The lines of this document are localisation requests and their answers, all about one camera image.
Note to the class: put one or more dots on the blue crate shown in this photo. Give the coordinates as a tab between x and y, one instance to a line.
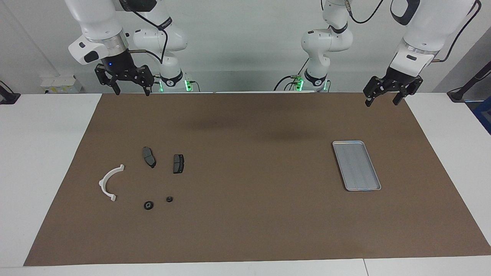
484	115

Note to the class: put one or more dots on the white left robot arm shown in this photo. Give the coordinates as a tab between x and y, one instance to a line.
433	27

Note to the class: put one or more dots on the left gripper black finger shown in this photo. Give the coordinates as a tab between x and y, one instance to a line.
414	86
373	87

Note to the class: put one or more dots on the black stand foot with pole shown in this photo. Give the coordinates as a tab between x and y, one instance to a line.
458	94

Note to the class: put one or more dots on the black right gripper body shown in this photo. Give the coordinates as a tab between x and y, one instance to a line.
119	66

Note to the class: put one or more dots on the dark grey curved brake pad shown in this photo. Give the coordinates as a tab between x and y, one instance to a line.
149	156

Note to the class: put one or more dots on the white curved plastic bracket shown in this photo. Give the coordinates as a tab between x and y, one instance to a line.
104	180

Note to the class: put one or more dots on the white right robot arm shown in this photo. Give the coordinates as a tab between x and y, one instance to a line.
96	23

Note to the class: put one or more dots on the silver metal tray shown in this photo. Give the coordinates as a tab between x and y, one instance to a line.
356	165

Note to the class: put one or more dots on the white cardboard box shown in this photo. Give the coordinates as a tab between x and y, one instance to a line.
61	84

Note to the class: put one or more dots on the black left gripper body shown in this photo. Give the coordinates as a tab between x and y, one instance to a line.
398	81

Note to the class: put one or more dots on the dark grey rectangular brake pad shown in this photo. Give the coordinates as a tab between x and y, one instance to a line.
178	163

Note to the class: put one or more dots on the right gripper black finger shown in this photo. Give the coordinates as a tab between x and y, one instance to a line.
102	76
147	76

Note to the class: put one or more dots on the brown table mat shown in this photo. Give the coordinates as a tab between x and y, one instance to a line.
245	214

